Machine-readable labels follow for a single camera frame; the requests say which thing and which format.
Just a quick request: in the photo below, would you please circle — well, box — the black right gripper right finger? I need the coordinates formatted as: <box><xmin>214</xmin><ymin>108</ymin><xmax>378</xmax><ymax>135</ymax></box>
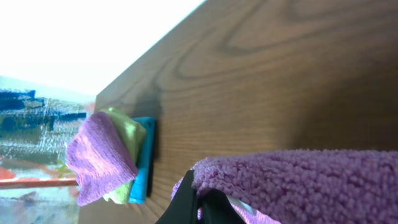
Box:
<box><xmin>200</xmin><ymin>189</ymin><xmax>245</xmax><ymax>224</ymax></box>

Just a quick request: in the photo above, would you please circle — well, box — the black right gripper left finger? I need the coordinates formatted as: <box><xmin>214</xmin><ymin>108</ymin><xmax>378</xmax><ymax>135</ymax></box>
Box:
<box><xmin>156</xmin><ymin>170</ymin><xmax>198</xmax><ymax>224</ymax></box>

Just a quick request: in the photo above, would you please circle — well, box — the purple microfiber cloth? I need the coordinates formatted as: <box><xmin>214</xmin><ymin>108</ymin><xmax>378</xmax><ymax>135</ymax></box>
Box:
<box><xmin>190</xmin><ymin>150</ymin><xmax>397</xmax><ymax>223</ymax></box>

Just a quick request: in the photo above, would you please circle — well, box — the folded blue cloth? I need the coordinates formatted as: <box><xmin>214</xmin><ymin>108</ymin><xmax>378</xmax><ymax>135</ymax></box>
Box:
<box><xmin>129</xmin><ymin>117</ymin><xmax>156</xmax><ymax>204</ymax></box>

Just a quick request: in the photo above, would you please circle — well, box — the folded green cloth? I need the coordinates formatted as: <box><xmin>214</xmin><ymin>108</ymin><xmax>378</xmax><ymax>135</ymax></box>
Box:
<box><xmin>102</xmin><ymin>108</ymin><xmax>146</xmax><ymax>205</ymax></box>

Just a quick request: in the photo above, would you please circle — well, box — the folded purple cloth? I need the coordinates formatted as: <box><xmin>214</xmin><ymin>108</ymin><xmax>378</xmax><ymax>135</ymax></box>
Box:
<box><xmin>66</xmin><ymin>112</ymin><xmax>139</xmax><ymax>207</ymax></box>

